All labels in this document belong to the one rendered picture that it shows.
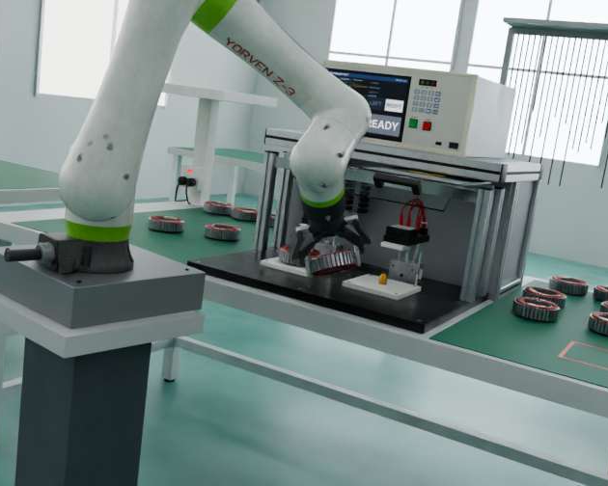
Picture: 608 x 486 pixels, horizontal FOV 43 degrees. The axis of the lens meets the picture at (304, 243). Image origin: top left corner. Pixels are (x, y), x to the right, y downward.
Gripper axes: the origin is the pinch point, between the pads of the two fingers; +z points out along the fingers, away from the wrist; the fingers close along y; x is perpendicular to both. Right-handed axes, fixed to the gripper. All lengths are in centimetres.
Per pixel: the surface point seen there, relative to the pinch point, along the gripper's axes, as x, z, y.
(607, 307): 9, 32, -68
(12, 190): -100, 57, 105
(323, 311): 12.3, 0.5, 4.5
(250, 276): -5.3, 6.4, 19.8
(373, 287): 2.1, 11.2, -8.6
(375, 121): -41.0, -0.1, -19.8
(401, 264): -9.7, 21.8, -18.7
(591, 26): -255, 177, -199
